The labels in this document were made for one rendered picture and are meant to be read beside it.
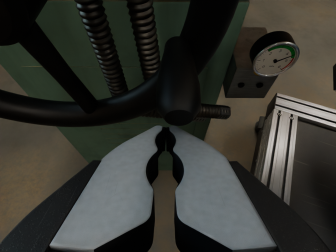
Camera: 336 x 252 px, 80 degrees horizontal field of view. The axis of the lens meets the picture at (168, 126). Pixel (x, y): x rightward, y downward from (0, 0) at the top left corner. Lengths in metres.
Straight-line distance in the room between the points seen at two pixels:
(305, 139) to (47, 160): 1.07
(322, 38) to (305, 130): 1.04
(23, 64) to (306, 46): 1.59
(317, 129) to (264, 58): 0.64
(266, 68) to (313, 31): 1.54
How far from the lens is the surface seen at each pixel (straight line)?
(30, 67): 0.48
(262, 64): 0.35
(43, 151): 1.10
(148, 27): 0.21
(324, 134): 0.95
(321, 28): 1.96
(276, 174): 0.75
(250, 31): 0.47
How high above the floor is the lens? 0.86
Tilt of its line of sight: 58 degrees down
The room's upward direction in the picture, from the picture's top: straight up
